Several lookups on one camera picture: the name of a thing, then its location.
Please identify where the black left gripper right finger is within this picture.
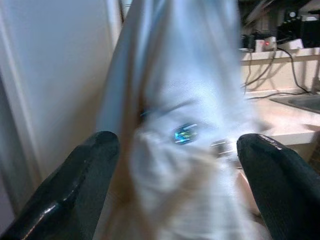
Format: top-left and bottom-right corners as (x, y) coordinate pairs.
(236, 133), (320, 240)

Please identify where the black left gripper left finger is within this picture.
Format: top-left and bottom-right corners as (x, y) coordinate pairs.
(0, 130), (120, 240)

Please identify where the white garment with blue logo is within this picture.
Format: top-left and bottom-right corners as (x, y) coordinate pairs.
(96, 0), (270, 240)

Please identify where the steel sink basin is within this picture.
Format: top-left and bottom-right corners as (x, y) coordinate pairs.
(271, 93), (320, 114)

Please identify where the small white box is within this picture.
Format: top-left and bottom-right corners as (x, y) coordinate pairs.
(282, 39), (304, 50)

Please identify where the white box with red light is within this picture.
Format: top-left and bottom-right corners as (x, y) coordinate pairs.
(254, 36), (277, 52)

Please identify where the black electronic device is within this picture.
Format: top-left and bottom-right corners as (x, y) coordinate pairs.
(277, 9), (320, 49)

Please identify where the grey cable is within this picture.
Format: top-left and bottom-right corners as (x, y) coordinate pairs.
(241, 47), (278, 94)

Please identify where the black cable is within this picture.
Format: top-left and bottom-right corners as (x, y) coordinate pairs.
(276, 46), (316, 95)

